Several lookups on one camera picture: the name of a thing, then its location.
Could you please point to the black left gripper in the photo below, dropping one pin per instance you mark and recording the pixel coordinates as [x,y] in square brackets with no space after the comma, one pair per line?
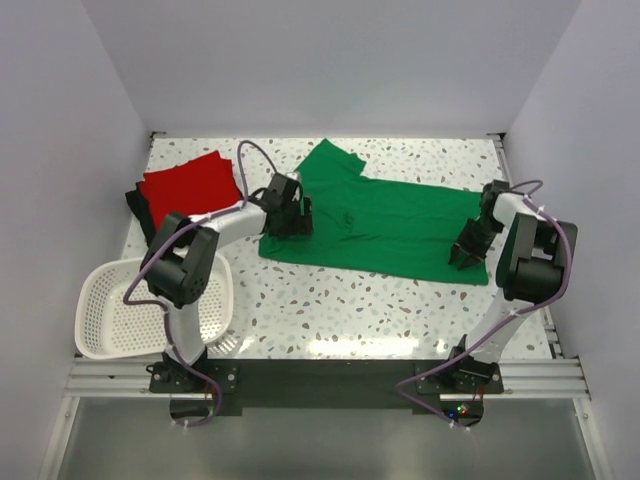
[301,225]

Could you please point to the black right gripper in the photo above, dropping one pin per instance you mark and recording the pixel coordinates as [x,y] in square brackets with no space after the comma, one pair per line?
[462,245]

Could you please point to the green t shirt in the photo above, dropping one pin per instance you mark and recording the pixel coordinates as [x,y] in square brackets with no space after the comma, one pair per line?
[377,226]

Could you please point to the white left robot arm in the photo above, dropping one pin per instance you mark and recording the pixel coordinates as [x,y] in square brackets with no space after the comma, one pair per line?
[177,265]

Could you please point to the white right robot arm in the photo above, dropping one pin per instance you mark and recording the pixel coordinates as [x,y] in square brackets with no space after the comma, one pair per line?
[532,272]

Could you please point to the folded red t shirt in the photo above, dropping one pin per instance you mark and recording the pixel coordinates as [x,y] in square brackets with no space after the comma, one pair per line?
[192,190]

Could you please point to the folded black t shirt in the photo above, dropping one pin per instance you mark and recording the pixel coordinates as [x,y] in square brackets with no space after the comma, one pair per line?
[137,210]

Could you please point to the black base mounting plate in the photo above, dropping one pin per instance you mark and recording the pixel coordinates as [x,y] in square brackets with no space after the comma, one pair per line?
[212,401]

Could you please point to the white plastic basket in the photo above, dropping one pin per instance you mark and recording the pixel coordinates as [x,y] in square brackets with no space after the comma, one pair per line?
[107,328]

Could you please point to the aluminium front rail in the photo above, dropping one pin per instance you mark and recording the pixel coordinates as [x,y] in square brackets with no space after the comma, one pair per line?
[544,379]

